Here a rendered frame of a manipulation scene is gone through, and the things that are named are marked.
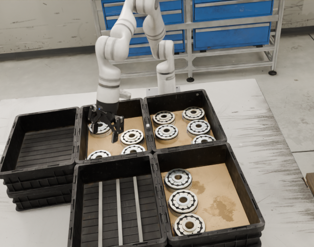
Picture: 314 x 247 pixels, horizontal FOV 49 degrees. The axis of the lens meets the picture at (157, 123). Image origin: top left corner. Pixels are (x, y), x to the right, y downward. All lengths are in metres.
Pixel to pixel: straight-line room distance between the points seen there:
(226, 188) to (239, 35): 2.30
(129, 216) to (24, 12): 3.45
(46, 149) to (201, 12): 2.12
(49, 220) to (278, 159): 1.03
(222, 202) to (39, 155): 0.82
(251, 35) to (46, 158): 2.43
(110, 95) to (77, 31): 3.24
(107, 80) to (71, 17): 3.20
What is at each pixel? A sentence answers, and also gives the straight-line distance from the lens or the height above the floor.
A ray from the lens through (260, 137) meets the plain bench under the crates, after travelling 1.78.
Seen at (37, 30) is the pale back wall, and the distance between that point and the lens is 4.45.
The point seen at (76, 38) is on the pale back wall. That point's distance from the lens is 4.38.
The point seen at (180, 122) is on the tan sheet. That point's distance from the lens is 1.64.
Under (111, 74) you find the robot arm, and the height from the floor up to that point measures 1.30.
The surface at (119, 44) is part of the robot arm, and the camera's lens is 1.09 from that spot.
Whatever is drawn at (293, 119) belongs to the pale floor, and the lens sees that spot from 3.12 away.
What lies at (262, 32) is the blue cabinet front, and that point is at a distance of 3.51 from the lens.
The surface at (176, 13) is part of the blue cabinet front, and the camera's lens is 3.29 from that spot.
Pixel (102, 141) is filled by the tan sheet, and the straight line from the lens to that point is 1.60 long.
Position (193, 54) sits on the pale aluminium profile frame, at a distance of 3.44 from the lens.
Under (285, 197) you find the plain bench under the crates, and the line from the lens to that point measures 1.52.
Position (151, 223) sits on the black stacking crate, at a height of 0.83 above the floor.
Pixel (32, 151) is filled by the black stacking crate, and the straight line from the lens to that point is 1.67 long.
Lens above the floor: 1.83
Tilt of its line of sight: 37 degrees down
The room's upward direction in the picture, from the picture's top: 6 degrees counter-clockwise
